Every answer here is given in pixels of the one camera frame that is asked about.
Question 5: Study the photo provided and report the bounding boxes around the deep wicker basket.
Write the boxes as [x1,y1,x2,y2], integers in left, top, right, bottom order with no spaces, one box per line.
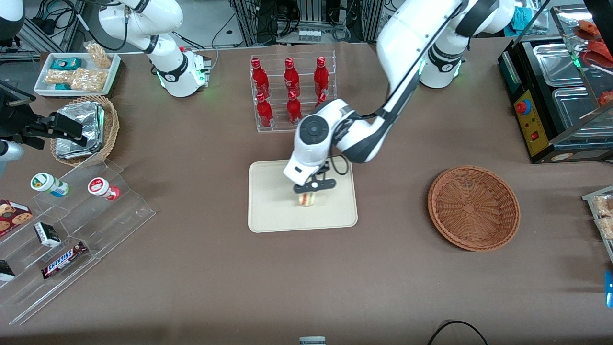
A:
[50,95,120,167]

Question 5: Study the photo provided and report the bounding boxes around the clear acrylic bottle rack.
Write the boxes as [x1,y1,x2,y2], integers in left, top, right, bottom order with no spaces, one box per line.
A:
[250,50,338,134]

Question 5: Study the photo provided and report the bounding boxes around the red lid yogurt bottle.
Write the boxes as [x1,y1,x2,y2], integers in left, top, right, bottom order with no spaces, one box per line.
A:
[87,177,121,201]

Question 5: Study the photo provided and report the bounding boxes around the teal snack box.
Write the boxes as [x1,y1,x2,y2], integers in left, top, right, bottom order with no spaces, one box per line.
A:
[51,57,82,71]

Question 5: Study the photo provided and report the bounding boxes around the metal tray with snacks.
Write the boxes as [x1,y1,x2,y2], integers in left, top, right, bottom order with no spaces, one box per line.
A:
[581,186,613,265]

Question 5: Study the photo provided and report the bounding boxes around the green lid yogurt bottle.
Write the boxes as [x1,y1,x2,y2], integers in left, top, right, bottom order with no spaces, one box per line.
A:
[30,172,70,198]

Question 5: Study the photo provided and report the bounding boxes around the silver foil packages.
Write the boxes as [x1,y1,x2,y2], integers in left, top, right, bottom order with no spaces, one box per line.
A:
[55,101,106,160]

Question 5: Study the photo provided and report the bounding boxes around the orange fried food piece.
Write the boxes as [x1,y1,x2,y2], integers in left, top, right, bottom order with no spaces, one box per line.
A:
[574,20,601,40]

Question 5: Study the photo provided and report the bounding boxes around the teal cloth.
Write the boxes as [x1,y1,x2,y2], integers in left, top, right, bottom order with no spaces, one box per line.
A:
[511,7,539,30]

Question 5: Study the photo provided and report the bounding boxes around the round brown wicker basket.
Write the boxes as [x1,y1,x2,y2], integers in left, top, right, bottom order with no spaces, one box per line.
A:
[427,165,521,253]

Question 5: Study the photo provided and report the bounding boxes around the clear bag of puffed snacks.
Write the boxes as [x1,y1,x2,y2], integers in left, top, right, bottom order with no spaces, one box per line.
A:
[83,41,112,69]
[45,69,78,87]
[71,68,109,92]

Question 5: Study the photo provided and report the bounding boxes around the cream rectangular serving tray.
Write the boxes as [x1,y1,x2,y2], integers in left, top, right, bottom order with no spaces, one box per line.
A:
[248,156,359,234]

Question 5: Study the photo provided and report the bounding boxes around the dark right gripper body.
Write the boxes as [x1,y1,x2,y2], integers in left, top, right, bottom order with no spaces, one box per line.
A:
[0,80,59,150]

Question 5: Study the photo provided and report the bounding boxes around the aluminium frame rack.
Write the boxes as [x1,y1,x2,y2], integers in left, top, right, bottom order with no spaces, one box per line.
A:
[296,0,385,43]

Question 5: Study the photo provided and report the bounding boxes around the Snickers chocolate bar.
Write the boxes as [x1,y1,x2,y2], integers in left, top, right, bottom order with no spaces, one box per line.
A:
[40,241,89,280]

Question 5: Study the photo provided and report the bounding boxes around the black floor cable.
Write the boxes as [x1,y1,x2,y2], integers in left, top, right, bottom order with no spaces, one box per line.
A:
[427,320,489,345]

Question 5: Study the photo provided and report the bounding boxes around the white rectangular snack tray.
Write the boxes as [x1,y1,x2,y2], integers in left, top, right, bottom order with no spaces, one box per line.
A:
[33,52,122,97]

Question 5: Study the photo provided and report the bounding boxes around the clear acrylic stepped shelf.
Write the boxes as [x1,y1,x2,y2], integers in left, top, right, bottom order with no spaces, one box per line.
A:
[0,158,157,326]

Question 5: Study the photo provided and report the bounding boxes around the black food warmer cabinet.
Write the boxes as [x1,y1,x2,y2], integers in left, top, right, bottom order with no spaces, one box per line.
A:
[497,5,613,165]

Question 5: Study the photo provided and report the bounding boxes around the red cookie box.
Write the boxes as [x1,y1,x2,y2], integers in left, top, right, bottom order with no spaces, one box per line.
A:
[0,199,34,238]

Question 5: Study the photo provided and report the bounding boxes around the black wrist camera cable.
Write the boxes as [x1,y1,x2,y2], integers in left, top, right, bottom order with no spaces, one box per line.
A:
[328,154,350,176]

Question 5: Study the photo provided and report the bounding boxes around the small black white carton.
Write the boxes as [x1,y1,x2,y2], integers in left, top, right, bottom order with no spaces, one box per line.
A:
[33,221,62,248]

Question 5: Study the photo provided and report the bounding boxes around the steel food pan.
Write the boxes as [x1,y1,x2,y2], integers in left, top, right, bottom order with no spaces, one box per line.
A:
[533,42,584,88]
[553,87,613,140]

